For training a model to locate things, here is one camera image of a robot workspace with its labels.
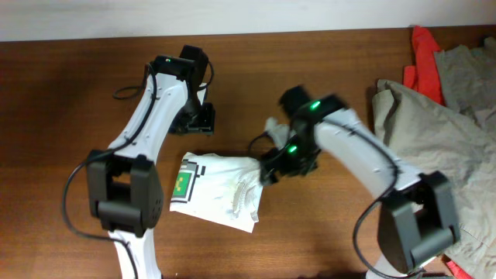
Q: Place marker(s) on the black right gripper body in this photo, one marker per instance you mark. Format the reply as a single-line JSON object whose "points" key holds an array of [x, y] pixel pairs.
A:
{"points": [[269, 167]]}

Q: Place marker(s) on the red garment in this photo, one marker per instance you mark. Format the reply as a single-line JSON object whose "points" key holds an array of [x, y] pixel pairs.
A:
{"points": [[423, 77]]}

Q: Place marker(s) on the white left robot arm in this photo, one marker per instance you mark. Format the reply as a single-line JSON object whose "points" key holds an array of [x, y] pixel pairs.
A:
{"points": [[124, 188]]}

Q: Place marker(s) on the white t-shirt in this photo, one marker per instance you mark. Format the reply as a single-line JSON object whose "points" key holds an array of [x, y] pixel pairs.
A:
{"points": [[223, 190]]}

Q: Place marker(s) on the grey-beige garment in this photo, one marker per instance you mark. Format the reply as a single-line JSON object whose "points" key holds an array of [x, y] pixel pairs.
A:
{"points": [[457, 138]]}

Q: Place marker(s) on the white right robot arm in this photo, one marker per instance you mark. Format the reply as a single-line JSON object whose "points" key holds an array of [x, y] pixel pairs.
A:
{"points": [[418, 219]]}

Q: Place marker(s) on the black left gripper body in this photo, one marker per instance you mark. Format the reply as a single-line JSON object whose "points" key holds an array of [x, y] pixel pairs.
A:
{"points": [[200, 122]]}

